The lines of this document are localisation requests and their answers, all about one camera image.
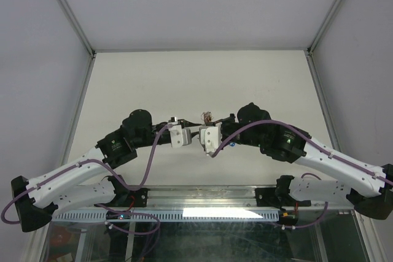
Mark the metal keyring holder with rings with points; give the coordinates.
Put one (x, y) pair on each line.
(207, 118)

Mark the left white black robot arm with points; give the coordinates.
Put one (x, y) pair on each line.
(91, 179)

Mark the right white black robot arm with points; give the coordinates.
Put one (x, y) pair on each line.
(366, 187)

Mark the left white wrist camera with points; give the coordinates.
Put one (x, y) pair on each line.
(180, 133)

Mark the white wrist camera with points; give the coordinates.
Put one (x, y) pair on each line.
(180, 133)
(210, 138)

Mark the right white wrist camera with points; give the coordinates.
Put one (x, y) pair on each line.
(210, 138)

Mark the aluminium mounting rail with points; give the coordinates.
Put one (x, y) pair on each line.
(199, 196)

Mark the right aluminium frame post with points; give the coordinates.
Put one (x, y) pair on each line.
(327, 21)

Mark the aluminium frame post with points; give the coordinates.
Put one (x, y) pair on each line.
(327, 21)
(75, 25)

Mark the grey slotted cable duct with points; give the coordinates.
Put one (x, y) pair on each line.
(185, 215)

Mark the left aluminium frame post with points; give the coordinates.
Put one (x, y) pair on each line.
(75, 25)

